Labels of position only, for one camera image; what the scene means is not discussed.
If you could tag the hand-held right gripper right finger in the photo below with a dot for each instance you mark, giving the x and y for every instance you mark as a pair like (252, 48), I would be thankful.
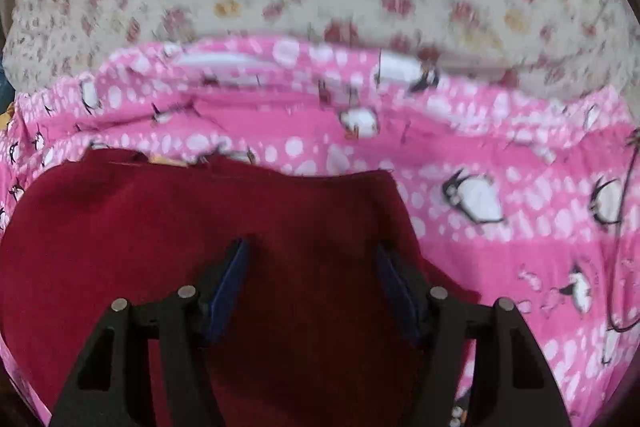
(400, 294)

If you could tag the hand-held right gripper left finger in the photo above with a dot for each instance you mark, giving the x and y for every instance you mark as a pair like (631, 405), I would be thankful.
(227, 297)

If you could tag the dark red fleece garment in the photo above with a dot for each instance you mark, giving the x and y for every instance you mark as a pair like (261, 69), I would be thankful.
(300, 227)

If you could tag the pink penguin print blanket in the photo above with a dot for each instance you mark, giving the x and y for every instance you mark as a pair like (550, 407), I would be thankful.
(500, 147)

